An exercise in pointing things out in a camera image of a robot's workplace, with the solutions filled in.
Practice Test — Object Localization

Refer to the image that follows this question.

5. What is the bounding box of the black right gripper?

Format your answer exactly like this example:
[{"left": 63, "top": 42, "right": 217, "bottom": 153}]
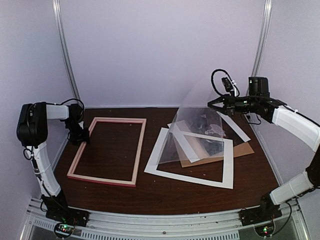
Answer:
[{"left": 208, "top": 90, "right": 259, "bottom": 117}]

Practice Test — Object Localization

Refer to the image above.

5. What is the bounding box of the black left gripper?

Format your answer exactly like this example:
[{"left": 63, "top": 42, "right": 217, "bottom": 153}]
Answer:
[{"left": 65, "top": 120, "right": 91, "bottom": 147}]

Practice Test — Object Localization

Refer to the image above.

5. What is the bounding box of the dark painting photo print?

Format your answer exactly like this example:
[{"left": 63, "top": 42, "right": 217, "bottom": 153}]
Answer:
[{"left": 167, "top": 109, "right": 252, "bottom": 163}]

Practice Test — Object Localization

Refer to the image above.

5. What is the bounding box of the clear acrylic sheet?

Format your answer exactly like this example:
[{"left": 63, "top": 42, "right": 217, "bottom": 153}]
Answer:
[{"left": 158, "top": 80, "right": 226, "bottom": 165}]

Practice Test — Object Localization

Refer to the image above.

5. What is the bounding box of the light wood picture frame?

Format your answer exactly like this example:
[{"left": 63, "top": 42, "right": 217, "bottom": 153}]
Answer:
[{"left": 67, "top": 117, "right": 147, "bottom": 187}]

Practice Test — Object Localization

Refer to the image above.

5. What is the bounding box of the white mat board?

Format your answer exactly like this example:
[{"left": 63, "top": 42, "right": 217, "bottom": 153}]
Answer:
[{"left": 144, "top": 127, "right": 234, "bottom": 189}]

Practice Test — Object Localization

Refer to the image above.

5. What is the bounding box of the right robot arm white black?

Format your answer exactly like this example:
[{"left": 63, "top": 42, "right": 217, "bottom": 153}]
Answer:
[{"left": 207, "top": 95, "right": 320, "bottom": 221}]

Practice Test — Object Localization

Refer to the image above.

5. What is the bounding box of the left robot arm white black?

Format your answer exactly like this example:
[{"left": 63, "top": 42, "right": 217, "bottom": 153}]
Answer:
[{"left": 16, "top": 98, "right": 90, "bottom": 222}]

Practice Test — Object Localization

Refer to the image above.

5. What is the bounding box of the brown backing board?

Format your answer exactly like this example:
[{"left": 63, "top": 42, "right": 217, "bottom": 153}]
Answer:
[{"left": 180, "top": 142, "right": 255, "bottom": 168}]

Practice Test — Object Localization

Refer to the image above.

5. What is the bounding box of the left controller board with leds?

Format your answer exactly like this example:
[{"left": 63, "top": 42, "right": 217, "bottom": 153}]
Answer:
[{"left": 53, "top": 222, "right": 75, "bottom": 239}]

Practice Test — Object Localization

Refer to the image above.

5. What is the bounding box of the controller board with leds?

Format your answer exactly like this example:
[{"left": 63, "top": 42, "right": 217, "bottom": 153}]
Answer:
[
  {"left": 53, "top": 222, "right": 75, "bottom": 239},
  {"left": 254, "top": 222, "right": 275, "bottom": 238}
]

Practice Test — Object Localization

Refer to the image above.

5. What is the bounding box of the right controller board with leds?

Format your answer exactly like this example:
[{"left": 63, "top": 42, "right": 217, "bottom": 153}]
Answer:
[{"left": 254, "top": 222, "right": 275, "bottom": 238}]

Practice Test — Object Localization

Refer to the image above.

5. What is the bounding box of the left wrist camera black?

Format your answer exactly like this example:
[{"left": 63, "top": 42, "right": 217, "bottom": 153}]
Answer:
[{"left": 68, "top": 103, "right": 84, "bottom": 122}]

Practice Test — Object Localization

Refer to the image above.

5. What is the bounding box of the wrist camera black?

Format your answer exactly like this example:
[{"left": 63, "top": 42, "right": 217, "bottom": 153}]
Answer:
[
  {"left": 248, "top": 76, "right": 270, "bottom": 97},
  {"left": 68, "top": 103, "right": 84, "bottom": 122}
]

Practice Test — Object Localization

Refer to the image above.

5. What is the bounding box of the right camera cable black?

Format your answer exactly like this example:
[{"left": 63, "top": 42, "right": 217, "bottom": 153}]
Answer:
[{"left": 210, "top": 68, "right": 240, "bottom": 97}]

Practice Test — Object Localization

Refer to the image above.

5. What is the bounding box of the camera cable black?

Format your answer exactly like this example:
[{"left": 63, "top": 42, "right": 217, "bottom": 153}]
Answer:
[
  {"left": 210, "top": 68, "right": 240, "bottom": 97},
  {"left": 60, "top": 98, "right": 85, "bottom": 117}
]

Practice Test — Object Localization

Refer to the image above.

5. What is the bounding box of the left camera cable black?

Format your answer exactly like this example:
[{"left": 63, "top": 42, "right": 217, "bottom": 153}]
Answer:
[{"left": 60, "top": 98, "right": 85, "bottom": 117}]

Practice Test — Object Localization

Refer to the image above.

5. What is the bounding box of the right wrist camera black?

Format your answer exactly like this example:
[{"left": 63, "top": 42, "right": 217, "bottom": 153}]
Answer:
[{"left": 248, "top": 76, "right": 270, "bottom": 97}]

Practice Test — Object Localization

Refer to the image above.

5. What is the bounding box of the right aluminium corner post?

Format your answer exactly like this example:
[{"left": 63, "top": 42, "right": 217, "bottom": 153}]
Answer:
[{"left": 251, "top": 0, "right": 273, "bottom": 77}]

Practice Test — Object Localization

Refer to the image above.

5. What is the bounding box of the aluminium corner post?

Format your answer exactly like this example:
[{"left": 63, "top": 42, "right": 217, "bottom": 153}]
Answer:
[
  {"left": 251, "top": 0, "right": 273, "bottom": 77},
  {"left": 52, "top": 0, "right": 81, "bottom": 100}
]

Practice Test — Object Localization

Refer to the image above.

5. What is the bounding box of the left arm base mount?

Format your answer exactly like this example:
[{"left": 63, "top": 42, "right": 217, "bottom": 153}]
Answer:
[{"left": 42, "top": 196, "right": 90, "bottom": 227}]

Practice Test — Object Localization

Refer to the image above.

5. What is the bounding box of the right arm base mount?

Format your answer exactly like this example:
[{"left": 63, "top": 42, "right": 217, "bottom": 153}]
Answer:
[{"left": 238, "top": 196, "right": 282, "bottom": 226}]

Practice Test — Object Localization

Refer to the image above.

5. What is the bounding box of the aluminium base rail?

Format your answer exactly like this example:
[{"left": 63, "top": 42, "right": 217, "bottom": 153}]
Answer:
[{"left": 24, "top": 193, "right": 305, "bottom": 240}]

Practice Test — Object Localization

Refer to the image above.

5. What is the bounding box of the left aluminium corner post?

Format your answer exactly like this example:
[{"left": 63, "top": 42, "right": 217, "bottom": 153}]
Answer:
[{"left": 52, "top": 0, "right": 81, "bottom": 100}]

